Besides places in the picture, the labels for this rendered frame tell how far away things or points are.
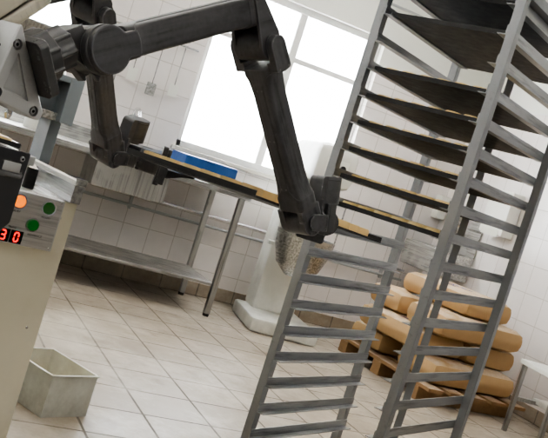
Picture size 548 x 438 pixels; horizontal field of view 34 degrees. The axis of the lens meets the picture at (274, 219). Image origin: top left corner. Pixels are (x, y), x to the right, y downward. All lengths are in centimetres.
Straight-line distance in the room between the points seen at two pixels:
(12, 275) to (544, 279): 464
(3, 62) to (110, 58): 17
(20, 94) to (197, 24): 36
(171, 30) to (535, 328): 517
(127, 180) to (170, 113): 87
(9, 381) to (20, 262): 33
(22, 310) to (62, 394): 91
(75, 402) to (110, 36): 216
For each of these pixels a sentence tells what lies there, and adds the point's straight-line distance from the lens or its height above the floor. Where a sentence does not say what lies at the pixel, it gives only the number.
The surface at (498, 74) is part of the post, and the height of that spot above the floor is 155.
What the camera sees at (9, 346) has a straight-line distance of 249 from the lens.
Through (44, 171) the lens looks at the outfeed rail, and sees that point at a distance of 262.
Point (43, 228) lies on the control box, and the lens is 239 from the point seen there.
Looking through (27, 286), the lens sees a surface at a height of 59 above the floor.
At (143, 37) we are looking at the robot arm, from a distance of 148.
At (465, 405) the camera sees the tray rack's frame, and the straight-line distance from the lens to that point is 327.
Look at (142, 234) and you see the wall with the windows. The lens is 660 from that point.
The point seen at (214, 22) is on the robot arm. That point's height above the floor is 130.
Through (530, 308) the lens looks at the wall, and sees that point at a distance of 652.
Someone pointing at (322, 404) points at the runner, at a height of 33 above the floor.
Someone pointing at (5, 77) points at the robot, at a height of 109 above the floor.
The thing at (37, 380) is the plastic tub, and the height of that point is 11.
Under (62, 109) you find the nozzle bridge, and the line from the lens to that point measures 313.
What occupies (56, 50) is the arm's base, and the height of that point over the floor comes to 115.
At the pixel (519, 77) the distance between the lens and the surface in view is 289.
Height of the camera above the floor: 108
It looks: 3 degrees down
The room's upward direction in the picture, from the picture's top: 18 degrees clockwise
